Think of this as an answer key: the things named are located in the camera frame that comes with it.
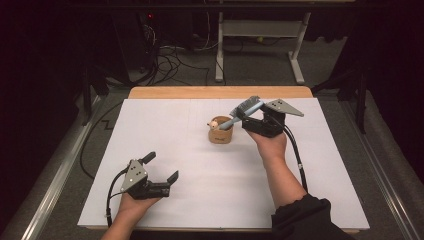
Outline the person's right hand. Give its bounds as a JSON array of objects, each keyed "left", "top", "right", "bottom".
[{"left": 248, "top": 129, "right": 288, "bottom": 161}]

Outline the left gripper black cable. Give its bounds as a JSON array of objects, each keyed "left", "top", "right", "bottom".
[{"left": 105, "top": 166, "right": 133, "bottom": 228}]

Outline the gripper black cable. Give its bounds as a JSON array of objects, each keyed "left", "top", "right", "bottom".
[
  {"left": 269, "top": 114, "right": 309, "bottom": 194},
  {"left": 105, "top": 166, "right": 133, "bottom": 228}
]

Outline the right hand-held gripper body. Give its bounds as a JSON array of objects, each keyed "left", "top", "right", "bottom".
[{"left": 241, "top": 98, "right": 305, "bottom": 138}]

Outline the black sleeve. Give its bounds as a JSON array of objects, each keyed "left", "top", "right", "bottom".
[{"left": 270, "top": 193, "right": 358, "bottom": 240}]

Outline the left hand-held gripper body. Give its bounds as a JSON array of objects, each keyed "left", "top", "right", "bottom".
[{"left": 119, "top": 159, "right": 173, "bottom": 201}]

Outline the light blue hairbrush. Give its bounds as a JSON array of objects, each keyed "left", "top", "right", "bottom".
[{"left": 218, "top": 95, "right": 265, "bottom": 131}]

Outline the white hanging cable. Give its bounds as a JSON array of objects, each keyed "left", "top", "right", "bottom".
[{"left": 205, "top": 12, "right": 212, "bottom": 48}]

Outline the white metal desk frame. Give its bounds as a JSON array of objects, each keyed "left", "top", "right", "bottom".
[{"left": 214, "top": 11, "right": 313, "bottom": 85}]

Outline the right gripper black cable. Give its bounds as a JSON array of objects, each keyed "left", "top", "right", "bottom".
[{"left": 269, "top": 114, "right": 309, "bottom": 194}]

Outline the black stand leg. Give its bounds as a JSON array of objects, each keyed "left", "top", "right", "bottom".
[
  {"left": 311, "top": 66, "right": 368, "bottom": 134},
  {"left": 81, "top": 66, "right": 109, "bottom": 126}
]

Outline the tan pot with bear figure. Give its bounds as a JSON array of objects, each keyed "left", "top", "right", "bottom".
[{"left": 207, "top": 115, "right": 234, "bottom": 145}]

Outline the long black floor cable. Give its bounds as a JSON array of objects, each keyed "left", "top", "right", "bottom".
[{"left": 79, "top": 99, "right": 124, "bottom": 181}]

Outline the black computer tower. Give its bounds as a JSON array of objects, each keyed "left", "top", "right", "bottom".
[{"left": 111, "top": 9, "right": 158, "bottom": 73}]

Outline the white table mat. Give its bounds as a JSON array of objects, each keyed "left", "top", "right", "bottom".
[{"left": 77, "top": 97, "right": 370, "bottom": 231}]

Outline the tangle of black floor cables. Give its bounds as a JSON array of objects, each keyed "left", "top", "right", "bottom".
[{"left": 139, "top": 23, "right": 214, "bottom": 88}]

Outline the person's left hand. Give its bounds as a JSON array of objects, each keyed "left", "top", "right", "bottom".
[{"left": 118, "top": 191, "right": 163, "bottom": 219}]

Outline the aluminium floor rail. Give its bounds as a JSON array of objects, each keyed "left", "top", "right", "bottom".
[
  {"left": 339, "top": 99, "right": 424, "bottom": 240},
  {"left": 19, "top": 96, "right": 104, "bottom": 240}
]

